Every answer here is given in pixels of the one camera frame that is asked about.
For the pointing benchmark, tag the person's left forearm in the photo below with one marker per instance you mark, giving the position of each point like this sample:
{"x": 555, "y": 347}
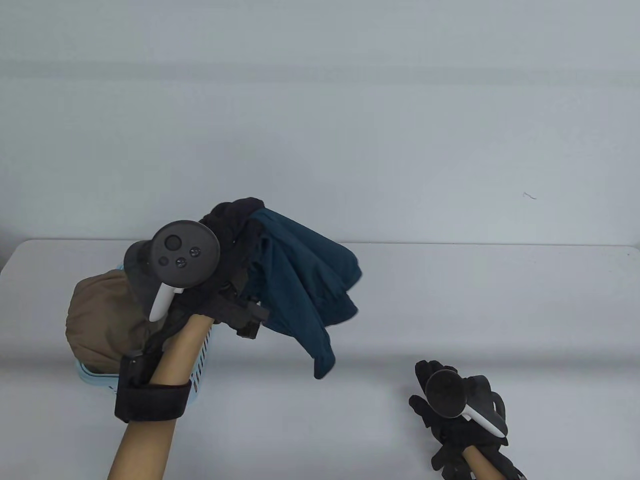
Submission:
{"x": 150, "y": 440}

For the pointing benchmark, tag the person's right forearm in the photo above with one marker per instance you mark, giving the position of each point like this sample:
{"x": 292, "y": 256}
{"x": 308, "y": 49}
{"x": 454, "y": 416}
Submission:
{"x": 482, "y": 462}

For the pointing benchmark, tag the dark teal shorts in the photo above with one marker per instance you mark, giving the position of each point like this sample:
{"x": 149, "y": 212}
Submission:
{"x": 300, "y": 270}

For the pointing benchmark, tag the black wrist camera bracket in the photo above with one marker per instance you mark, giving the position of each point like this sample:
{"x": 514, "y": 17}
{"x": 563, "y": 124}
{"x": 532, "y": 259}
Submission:
{"x": 245, "y": 315}

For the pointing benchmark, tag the brown crumpled garment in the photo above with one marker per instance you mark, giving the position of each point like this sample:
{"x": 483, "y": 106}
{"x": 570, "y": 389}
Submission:
{"x": 100, "y": 315}

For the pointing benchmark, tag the person's left hand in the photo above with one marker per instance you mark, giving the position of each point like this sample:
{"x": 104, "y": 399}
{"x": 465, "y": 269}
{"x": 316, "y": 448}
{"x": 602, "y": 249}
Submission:
{"x": 235, "y": 235}

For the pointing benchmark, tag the person's right hand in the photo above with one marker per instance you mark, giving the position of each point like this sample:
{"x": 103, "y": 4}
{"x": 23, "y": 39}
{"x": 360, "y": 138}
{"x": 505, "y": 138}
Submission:
{"x": 450, "y": 435}

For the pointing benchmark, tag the light blue plastic basket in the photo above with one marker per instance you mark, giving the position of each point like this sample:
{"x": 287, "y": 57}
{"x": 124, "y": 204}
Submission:
{"x": 95, "y": 377}

